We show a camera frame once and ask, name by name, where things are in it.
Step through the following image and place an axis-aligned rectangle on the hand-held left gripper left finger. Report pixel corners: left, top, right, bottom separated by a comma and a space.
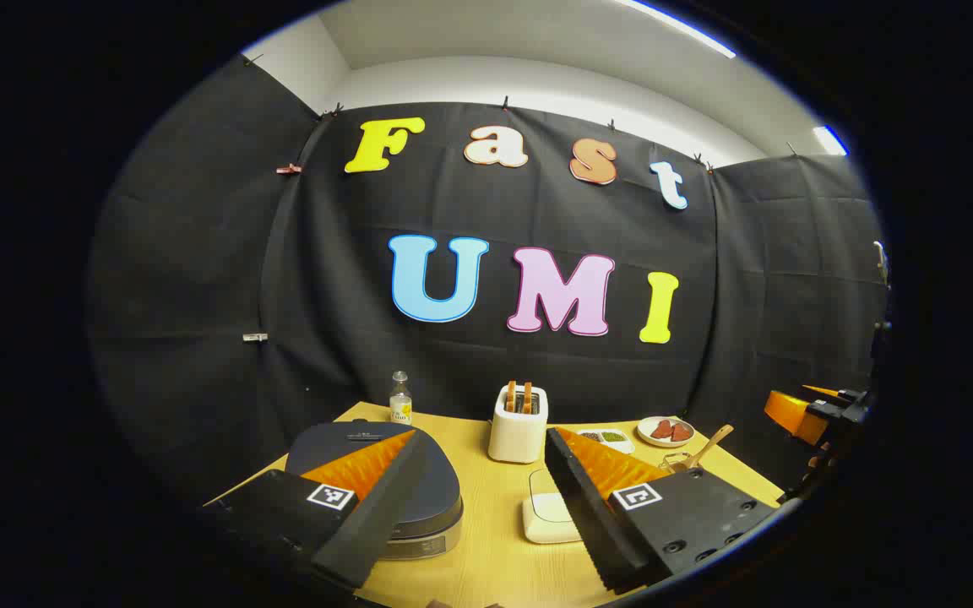
199, 429, 428, 589

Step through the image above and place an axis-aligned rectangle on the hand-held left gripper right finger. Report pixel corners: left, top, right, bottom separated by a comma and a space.
544, 426, 779, 594

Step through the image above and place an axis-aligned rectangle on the wooden spoon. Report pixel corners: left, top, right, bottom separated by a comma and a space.
679, 424, 735, 472

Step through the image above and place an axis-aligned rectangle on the dark lidded silver rice cooker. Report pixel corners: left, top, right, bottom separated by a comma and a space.
284, 420, 465, 561

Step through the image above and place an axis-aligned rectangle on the white divided bean dish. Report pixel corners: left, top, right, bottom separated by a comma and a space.
578, 428, 635, 454

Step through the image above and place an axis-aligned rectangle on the white round plate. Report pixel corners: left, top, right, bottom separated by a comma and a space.
637, 416, 696, 448

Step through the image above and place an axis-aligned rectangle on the white toaster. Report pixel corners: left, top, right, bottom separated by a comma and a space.
488, 385, 550, 464

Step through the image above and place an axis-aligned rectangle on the small glass bottle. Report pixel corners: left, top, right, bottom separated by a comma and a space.
389, 371, 413, 426

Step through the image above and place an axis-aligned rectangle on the ceiling strip light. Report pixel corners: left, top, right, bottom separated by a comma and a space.
813, 125, 850, 158

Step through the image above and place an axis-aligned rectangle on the black backdrop cloth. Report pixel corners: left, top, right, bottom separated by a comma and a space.
88, 55, 889, 508

